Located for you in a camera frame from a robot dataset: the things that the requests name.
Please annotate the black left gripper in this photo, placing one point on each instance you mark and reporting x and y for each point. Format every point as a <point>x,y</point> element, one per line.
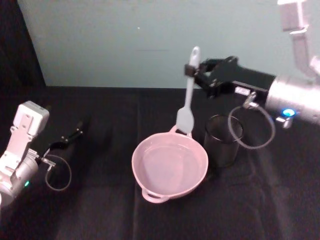
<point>58,156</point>

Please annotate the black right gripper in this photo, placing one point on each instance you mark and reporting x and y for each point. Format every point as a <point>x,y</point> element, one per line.
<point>250,78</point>

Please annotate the grey-blue silicone spatula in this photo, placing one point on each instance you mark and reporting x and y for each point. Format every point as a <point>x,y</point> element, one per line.
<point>185,120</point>

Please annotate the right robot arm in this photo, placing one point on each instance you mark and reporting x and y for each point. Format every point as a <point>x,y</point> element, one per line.
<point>292,97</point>

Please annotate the black mesh cup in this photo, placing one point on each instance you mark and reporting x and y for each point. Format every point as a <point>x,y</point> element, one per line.
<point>220,152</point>

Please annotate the black table cloth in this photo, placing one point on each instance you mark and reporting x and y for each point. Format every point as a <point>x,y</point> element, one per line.
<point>105,215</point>

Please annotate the black backdrop cloth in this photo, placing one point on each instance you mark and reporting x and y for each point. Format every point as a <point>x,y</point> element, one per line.
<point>15,45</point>

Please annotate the pale green wall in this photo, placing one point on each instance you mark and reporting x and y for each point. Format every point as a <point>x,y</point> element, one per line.
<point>112,42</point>

